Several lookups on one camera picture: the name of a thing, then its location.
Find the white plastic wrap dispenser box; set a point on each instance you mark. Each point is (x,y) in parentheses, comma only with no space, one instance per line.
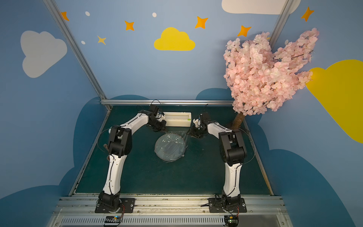
(178,119)

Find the right small circuit board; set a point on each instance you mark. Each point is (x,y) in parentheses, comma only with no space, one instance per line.
(231,221)

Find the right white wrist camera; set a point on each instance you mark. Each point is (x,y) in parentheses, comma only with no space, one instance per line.
(196,123)

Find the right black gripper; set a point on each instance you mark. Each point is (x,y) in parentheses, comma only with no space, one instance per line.
(197,133)

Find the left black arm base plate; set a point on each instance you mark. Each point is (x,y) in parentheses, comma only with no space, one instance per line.
(115,205)

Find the left small circuit board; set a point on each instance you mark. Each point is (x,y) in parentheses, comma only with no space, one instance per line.
(113,221)

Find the small circuit board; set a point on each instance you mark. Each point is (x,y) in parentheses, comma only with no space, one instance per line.
(113,221)
(231,221)

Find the round grey glass plate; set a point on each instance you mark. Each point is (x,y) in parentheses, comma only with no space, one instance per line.
(170,147)

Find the aluminium front rail frame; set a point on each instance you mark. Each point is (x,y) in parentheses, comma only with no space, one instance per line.
(162,210)

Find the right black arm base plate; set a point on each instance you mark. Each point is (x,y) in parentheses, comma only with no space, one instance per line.
(226,205)

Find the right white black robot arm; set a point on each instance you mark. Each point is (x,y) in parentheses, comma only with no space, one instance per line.
(232,151)

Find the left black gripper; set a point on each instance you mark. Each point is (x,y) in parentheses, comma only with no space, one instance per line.
(158,125)

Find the pink cherry blossom tree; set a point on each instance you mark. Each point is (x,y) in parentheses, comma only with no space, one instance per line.
(262,80)

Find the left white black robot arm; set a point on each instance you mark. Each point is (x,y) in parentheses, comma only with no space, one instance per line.
(119,147)

